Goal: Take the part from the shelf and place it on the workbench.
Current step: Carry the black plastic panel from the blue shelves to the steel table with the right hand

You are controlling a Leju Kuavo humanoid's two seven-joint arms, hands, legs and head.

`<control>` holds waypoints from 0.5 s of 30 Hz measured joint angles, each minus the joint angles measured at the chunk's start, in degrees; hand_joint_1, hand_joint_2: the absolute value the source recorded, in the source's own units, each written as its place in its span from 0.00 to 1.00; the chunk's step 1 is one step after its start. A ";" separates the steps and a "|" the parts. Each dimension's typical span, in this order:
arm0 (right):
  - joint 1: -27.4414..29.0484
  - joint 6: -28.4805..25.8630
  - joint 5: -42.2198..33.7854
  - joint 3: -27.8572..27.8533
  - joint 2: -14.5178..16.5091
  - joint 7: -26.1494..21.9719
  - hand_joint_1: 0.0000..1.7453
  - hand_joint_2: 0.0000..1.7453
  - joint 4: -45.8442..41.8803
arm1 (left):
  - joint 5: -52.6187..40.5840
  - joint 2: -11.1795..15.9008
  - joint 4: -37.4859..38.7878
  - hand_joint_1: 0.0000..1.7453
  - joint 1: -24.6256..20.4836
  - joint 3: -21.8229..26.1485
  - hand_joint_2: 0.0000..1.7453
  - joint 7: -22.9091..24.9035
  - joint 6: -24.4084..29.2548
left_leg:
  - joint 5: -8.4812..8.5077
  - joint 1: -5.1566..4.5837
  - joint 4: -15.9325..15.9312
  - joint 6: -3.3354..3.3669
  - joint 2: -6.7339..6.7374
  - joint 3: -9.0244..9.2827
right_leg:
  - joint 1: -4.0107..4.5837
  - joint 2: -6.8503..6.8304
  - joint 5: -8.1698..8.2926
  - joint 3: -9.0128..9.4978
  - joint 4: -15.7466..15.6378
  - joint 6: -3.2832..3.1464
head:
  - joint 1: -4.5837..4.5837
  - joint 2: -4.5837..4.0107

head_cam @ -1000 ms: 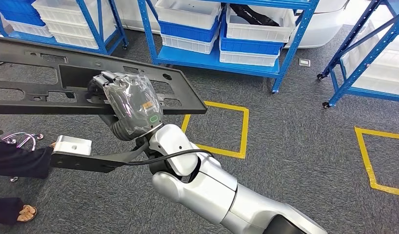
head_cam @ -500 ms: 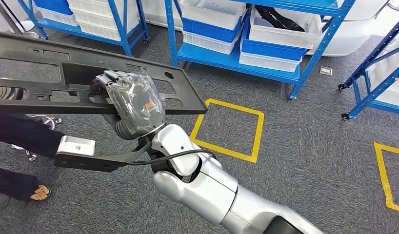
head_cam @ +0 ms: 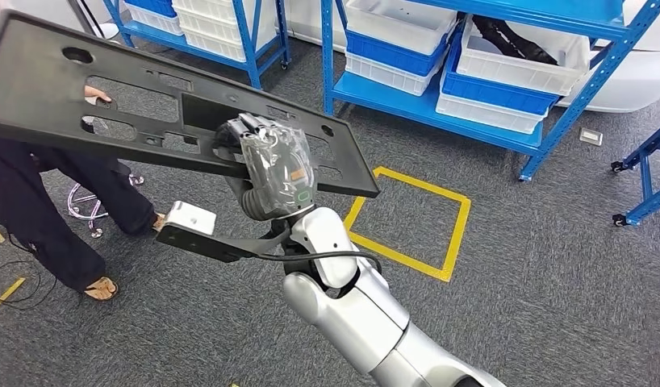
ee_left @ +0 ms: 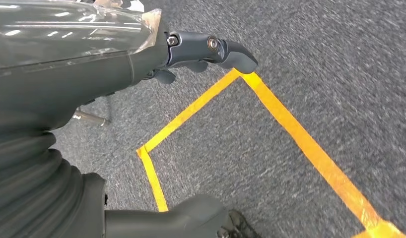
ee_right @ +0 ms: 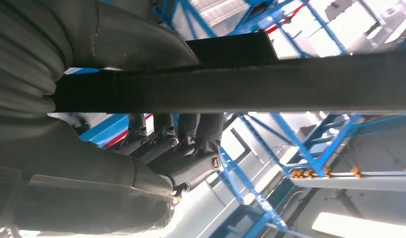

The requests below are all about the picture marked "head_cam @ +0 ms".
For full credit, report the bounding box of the person's hand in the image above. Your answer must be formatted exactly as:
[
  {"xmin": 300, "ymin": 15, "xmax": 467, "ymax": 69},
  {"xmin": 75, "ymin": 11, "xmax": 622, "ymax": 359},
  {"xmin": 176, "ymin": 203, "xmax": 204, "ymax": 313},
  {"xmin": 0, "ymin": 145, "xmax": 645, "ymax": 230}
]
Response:
[{"xmin": 82, "ymin": 84, "xmax": 114, "ymax": 106}]

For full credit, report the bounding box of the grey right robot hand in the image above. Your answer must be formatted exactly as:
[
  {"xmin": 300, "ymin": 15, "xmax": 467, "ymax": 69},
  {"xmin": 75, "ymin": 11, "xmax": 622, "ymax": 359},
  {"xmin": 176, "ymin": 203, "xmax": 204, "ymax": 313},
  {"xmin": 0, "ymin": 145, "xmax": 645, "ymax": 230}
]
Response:
[{"xmin": 212, "ymin": 112, "xmax": 318, "ymax": 221}]

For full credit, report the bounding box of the long black plastic part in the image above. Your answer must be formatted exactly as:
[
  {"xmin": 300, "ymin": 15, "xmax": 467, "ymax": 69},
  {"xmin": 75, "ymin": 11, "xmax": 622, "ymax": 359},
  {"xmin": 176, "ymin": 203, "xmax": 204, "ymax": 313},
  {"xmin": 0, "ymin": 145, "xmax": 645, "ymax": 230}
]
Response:
[{"xmin": 0, "ymin": 9, "xmax": 381, "ymax": 200}]

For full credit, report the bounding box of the blue metal shelf rack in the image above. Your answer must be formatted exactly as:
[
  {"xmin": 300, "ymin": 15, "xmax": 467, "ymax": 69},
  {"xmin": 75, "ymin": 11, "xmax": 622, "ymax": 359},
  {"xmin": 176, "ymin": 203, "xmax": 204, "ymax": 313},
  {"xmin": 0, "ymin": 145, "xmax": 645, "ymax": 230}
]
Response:
[
  {"xmin": 101, "ymin": 0, "xmax": 292, "ymax": 90},
  {"xmin": 610, "ymin": 118, "xmax": 660, "ymax": 228},
  {"xmin": 319, "ymin": 0, "xmax": 660, "ymax": 184}
]

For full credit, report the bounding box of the black part in crate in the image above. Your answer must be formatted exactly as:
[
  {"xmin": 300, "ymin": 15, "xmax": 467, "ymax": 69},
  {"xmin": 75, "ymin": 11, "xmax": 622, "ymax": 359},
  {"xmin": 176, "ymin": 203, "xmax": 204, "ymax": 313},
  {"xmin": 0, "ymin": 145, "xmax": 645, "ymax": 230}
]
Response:
[{"xmin": 471, "ymin": 15, "xmax": 560, "ymax": 67}]

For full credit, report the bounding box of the white round stand base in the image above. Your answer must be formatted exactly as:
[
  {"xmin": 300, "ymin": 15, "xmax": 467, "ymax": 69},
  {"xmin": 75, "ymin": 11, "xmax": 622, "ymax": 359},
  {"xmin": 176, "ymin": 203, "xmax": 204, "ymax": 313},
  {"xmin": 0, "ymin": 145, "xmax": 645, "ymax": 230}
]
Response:
[{"xmin": 66, "ymin": 0, "xmax": 121, "ymax": 42}]

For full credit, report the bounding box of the blue plastic crate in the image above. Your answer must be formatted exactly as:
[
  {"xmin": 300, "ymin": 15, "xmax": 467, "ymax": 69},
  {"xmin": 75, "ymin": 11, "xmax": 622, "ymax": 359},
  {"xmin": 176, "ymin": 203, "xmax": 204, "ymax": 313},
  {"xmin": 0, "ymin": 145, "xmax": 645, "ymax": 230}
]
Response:
[
  {"xmin": 345, "ymin": 29, "xmax": 449, "ymax": 77},
  {"xmin": 123, "ymin": 0, "xmax": 177, "ymax": 19},
  {"xmin": 441, "ymin": 31, "xmax": 560, "ymax": 117}
]

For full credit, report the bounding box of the white plastic crate stack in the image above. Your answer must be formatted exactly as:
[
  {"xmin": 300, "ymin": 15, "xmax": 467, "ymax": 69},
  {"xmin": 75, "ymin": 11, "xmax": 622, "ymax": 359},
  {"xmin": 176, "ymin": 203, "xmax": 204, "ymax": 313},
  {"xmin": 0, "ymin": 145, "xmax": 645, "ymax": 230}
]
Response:
[{"xmin": 123, "ymin": 0, "xmax": 278, "ymax": 64}]

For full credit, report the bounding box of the person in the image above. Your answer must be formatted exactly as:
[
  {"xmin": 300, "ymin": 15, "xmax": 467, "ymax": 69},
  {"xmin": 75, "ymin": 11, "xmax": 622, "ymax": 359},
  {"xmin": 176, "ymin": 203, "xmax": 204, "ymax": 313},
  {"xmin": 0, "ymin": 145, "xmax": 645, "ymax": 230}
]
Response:
[{"xmin": 0, "ymin": 85, "xmax": 166, "ymax": 303}]

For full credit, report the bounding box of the chrome stool base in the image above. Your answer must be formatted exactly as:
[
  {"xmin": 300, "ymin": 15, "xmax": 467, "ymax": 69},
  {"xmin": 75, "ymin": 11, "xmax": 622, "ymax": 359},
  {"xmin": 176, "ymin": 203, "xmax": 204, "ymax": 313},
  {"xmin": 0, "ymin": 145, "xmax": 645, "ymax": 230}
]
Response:
[{"xmin": 66, "ymin": 173, "xmax": 145, "ymax": 239}]

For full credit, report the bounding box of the yellow floor tape square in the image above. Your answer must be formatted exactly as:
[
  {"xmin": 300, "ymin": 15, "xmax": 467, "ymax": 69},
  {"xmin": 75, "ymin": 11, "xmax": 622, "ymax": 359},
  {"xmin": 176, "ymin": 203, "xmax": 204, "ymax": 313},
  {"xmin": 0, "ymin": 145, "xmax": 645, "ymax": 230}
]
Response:
[{"xmin": 0, "ymin": 224, "xmax": 27, "ymax": 317}]

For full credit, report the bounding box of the white car with red stripe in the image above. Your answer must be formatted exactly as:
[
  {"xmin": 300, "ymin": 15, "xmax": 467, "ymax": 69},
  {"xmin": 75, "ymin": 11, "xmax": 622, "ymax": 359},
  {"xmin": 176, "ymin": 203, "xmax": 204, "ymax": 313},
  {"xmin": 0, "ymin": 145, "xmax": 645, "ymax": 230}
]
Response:
[{"xmin": 284, "ymin": 0, "xmax": 660, "ymax": 114}]

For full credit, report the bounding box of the right wrist camera with plate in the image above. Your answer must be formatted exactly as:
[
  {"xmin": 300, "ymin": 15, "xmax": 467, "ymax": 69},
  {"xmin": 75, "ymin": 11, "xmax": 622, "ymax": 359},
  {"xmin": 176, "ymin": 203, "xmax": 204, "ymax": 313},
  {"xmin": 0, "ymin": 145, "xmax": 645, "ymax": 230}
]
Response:
[{"xmin": 155, "ymin": 200, "xmax": 291, "ymax": 264}]

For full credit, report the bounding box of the black floor cable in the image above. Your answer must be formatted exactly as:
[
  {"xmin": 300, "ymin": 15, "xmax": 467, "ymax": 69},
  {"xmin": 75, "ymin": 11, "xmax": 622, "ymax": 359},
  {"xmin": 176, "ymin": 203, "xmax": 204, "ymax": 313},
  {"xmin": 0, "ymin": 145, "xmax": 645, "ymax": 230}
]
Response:
[{"xmin": 0, "ymin": 232, "xmax": 60, "ymax": 312}]

